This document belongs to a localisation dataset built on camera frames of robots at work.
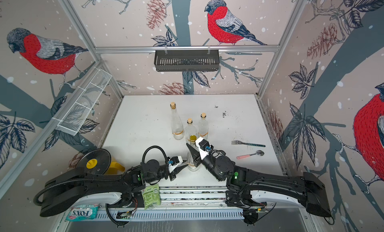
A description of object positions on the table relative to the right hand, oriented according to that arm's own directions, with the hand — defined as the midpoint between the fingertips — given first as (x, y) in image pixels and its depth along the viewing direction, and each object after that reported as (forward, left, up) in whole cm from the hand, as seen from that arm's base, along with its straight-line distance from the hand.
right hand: (191, 140), depth 66 cm
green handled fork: (+13, -29, -25) cm, 41 cm away
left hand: (-5, +2, -14) cm, 15 cm away
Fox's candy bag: (-27, +50, -23) cm, 62 cm away
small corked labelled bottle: (+12, -5, -8) cm, 15 cm away
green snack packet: (-18, +21, -25) cm, 37 cm away
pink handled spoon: (+7, -40, -27) cm, 49 cm away
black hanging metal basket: (+63, +8, +2) cm, 64 cm away
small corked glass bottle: (+16, +3, -18) cm, 24 cm away
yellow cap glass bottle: (-6, 0, -16) cm, 17 cm away
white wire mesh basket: (+9, +66, -3) cm, 66 cm away
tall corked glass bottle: (+17, +11, -16) cm, 26 cm away
